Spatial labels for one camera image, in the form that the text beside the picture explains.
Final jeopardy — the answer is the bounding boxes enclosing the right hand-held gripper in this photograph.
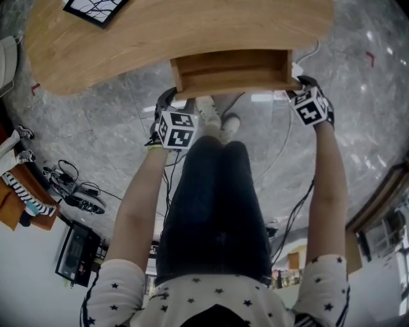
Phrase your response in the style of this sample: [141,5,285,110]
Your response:
[286,75,336,130]

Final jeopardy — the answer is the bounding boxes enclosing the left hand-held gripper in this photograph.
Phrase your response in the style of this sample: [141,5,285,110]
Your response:
[149,87,199,150]

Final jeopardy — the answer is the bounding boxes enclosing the wooden drawer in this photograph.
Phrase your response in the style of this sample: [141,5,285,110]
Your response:
[169,48,304,102]

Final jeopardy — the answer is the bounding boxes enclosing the person's right forearm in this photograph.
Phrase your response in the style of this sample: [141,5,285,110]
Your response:
[305,123,350,266]

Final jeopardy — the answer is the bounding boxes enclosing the person's left forearm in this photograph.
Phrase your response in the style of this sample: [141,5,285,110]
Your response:
[108,146,170,268]

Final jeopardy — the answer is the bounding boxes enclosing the wooden coffee table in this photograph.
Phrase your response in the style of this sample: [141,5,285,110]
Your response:
[24,0,335,96]

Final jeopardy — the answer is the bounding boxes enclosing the person's white left shoe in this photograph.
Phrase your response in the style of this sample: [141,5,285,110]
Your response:
[195,95,223,135]

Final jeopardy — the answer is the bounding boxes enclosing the person's white shoe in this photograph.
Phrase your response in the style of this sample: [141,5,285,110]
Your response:
[195,95,223,135]
[219,114,242,144]

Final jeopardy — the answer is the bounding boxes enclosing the person's white right shoe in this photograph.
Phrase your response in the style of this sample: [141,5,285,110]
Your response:
[219,114,242,144]

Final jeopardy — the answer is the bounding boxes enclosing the person's dark jeans legs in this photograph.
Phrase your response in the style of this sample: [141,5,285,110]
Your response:
[155,135,273,286]

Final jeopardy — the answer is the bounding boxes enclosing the black sneaker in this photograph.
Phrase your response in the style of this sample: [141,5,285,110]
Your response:
[65,195,106,216]

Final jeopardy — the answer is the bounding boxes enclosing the wooden cabinet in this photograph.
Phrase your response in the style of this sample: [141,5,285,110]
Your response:
[344,162,409,276]

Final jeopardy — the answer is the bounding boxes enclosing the white cushion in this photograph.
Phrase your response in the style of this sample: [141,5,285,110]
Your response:
[0,35,20,97]

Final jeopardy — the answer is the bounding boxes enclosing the striped cloth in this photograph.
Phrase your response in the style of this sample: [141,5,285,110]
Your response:
[2,171,57,218]

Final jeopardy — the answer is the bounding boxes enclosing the orange sofa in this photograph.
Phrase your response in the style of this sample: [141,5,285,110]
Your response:
[0,126,61,231]

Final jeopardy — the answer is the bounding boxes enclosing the black monitor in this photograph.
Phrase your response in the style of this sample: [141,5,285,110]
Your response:
[54,220,102,289]

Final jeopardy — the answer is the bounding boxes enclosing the white star print shirt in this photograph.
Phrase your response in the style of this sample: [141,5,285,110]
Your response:
[79,254,351,327]

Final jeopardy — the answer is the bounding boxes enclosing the white charger cable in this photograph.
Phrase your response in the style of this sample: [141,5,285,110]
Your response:
[291,40,321,77]

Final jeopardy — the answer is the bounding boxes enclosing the black cable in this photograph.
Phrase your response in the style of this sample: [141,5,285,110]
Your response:
[161,149,181,226]
[270,178,316,266]

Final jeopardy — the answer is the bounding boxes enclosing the black picture frame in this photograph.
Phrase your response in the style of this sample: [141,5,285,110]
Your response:
[62,0,130,30]

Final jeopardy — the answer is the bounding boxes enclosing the tangle of cables and devices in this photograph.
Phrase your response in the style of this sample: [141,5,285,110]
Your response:
[42,159,100,197]

